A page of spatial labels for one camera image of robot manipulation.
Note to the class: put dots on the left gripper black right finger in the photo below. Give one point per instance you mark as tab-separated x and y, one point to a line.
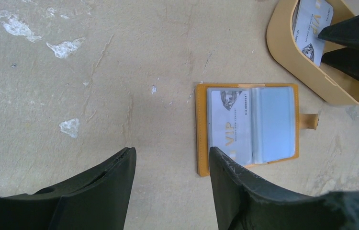
245	201

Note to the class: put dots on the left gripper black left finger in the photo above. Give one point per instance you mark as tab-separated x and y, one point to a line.
96	199

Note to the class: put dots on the orange oval tray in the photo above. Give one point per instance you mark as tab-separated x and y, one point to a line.
332	85

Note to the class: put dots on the orange card holder wallet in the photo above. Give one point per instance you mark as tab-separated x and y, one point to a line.
253	124

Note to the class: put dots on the silver credit cards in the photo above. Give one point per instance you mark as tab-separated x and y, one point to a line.
311	17

